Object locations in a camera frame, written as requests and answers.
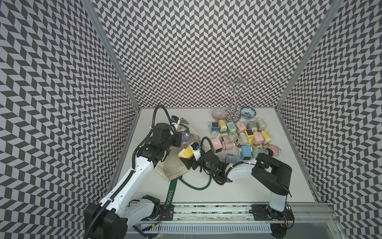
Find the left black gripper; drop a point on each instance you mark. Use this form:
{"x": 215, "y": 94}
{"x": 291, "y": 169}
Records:
{"x": 178, "y": 143}

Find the pink pencil sharpener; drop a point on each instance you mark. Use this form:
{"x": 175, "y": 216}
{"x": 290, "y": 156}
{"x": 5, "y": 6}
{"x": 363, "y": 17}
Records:
{"x": 241, "y": 127}
{"x": 217, "y": 144}
{"x": 227, "y": 143}
{"x": 258, "y": 139}

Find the grey blue pencil sharpener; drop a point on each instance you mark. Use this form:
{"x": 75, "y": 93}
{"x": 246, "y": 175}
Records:
{"x": 231, "y": 158}

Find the purple grey pencil sharpener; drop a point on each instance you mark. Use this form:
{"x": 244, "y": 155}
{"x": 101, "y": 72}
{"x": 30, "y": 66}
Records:
{"x": 185, "y": 137}

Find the small yellow pencil sharpener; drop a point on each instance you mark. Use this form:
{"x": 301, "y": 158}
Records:
{"x": 186, "y": 153}

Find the cream tote bag green handles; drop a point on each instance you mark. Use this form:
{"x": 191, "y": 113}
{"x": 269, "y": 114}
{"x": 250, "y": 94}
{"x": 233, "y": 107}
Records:
{"x": 173, "y": 168}

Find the beige round pencil sharpener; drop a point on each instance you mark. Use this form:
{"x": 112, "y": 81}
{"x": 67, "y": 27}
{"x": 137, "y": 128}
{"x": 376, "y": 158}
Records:
{"x": 243, "y": 139}

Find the grey green clear sharpener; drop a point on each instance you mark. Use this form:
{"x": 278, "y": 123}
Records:
{"x": 258, "y": 150}

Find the yellow black-top pencil sharpener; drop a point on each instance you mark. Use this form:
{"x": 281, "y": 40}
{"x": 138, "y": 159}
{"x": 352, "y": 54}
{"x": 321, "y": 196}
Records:
{"x": 250, "y": 135}

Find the cream pencil sharpener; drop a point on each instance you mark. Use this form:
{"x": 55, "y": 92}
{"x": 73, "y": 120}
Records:
{"x": 261, "y": 125}

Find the pink round patterned sharpener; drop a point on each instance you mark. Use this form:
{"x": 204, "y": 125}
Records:
{"x": 273, "y": 150}

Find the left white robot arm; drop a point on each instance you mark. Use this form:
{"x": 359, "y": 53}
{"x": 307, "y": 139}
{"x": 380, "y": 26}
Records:
{"x": 108, "y": 218}

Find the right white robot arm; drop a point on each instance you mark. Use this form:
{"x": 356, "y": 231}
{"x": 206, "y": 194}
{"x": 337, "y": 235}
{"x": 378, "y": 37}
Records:
{"x": 270, "y": 172}

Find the pink ceramic bowl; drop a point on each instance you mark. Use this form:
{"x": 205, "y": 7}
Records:
{"x": 219, "y": 114}

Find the blue white ceramic bowl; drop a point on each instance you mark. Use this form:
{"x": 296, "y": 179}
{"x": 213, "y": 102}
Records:
{"x": 248, "y": 113}

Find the clear glass mug tree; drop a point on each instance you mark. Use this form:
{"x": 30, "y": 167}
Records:
{"x": 237, "y": 86}

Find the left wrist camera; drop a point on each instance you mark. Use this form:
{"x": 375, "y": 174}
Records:
{"x": 165, "y": 128}

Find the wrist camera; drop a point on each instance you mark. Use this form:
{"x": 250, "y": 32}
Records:
{"x": 165, "y": 128}
{"x": 196, "y": 149}

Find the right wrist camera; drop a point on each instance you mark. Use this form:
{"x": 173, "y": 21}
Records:
{"x": 196, "y": 149}

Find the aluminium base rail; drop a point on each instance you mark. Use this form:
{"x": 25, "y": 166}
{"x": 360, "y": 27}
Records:
{"x": 303, "y": 219}

